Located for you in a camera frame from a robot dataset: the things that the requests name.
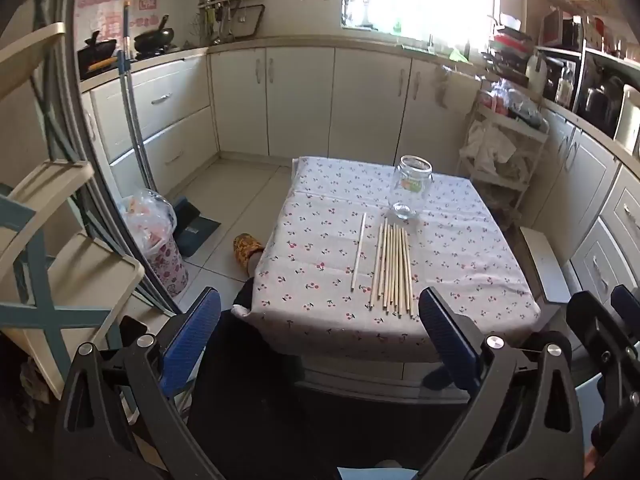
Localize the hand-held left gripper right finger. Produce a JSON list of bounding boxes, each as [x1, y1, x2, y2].
[[417, 287, 586, 480]]

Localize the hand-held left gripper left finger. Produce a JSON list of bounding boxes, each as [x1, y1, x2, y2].
[[52, 287, 223, 480]]

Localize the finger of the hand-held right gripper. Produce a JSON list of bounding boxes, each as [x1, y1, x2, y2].
[[566, 290, 640, 398], [611, 284, 640, 343]]

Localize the bunch of wooden chopsticks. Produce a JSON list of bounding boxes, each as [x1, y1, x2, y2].
[[369, 217, 416, 318]]

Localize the single wooden chopstick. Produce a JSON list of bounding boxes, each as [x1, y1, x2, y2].
[[350, 212, 367, 292]]

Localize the clear glass jar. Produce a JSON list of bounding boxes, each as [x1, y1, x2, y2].
[[390, 155, 433, 220]]

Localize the floral print trash bin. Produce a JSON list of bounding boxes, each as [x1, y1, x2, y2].
[[145, 235, 190, 297]]

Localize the grey flat box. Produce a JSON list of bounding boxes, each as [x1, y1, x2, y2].
[[520, 225, 572, 304]]

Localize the orange patterned slipper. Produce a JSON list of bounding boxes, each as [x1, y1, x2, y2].
[[232, 232, 266, 276]]

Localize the white base cabinet run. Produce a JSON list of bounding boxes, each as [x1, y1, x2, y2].
[[80, 45, 501, 201], [520, 105, 640, 306]]

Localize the clear plastic trash bag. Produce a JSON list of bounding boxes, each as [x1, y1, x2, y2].
[[117, 189, 178, 261]]

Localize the beige folding step stool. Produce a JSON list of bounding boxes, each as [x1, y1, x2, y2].
[[0, 22, 147, 403]]

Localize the light blue sheet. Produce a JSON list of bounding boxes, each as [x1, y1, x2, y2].
[[337, 465, 418, 480]]

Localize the cherry print tablecloth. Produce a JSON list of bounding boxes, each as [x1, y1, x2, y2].
[[231, 156, 542, 363]]

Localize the white storage trolley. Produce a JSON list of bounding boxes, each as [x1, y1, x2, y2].
[[457, 102, 551, 222]]

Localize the white electric cooker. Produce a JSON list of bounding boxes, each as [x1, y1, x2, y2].
[[614, 84, 640, 157]]

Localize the white crumpled cloth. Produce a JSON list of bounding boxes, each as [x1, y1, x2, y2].
[[460, 122, 518, 181]]

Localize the plastic bags of groceries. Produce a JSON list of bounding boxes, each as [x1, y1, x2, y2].
[[477, 80, 545, 127]]

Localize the black appliance shelf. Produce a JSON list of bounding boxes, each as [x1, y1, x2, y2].
[[537, 6, 640, 137]]

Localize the white plastic jug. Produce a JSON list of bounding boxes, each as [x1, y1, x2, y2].
[[526, 52, 549, 96]]

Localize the hanging plastic bag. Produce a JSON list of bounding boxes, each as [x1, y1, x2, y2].
[[434, 65, 454, 109]]

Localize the stack of dishes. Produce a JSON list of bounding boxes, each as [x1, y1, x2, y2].
[[481, 12, 534, 87]]

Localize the black frying pan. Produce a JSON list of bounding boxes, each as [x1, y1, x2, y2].
[[77, 31, 119, 79]]

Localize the black wok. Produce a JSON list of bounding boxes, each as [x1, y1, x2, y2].
[[134, 16, 177, 54]]

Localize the grey sliding door frame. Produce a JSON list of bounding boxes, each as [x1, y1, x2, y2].
[[27, 0, 182, 317]]

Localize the wall utensil rack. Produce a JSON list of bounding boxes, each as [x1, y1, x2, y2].
[[196, 0, 266, 47]]

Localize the pink wall stickers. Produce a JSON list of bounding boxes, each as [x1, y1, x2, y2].
[[76, 0, 159, 41]]

